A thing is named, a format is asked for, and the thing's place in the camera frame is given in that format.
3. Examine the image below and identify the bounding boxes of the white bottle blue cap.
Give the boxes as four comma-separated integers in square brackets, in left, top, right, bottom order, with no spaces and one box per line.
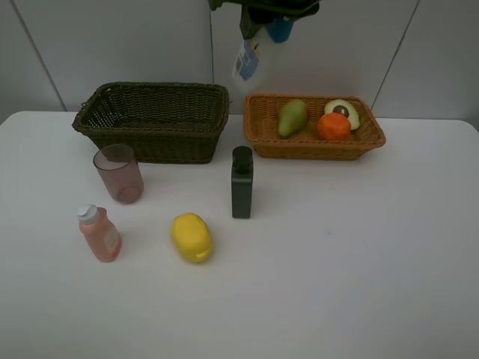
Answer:
[232,17,294,94]

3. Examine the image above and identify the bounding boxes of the black square pump bottle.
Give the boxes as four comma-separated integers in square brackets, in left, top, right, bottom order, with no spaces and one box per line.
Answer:
[231,146,254,219]

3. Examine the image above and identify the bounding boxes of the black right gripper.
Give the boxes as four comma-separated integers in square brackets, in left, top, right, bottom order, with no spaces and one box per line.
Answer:
[209,0,320,40]

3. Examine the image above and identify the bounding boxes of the yellow lemon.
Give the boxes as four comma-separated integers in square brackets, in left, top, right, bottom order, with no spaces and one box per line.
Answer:
[171,212,214,263]

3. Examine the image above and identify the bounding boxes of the translucent brown plastic cup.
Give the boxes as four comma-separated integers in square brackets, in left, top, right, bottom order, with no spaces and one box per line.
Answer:
[93,144,144,204]

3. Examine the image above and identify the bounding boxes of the green red pear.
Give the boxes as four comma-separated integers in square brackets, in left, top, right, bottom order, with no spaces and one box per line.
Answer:
[278,99,308,138]

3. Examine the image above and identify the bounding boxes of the avocado half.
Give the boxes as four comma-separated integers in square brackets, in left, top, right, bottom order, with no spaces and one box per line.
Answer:
[324,99,360,130]

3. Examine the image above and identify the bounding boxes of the orange wicker basket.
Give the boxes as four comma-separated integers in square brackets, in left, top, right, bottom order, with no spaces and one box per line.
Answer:
[243,93,386,161]

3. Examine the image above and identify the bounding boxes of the dark brown wicker basket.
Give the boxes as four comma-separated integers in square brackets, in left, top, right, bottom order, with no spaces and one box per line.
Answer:
[72,82,230,164]

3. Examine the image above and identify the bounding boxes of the orange tangerine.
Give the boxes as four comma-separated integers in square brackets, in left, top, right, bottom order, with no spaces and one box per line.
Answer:
[317,112,351,141]

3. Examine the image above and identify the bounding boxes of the pink bottle white cap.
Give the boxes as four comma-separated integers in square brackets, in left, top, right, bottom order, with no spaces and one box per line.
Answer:
[77,204,122,263]

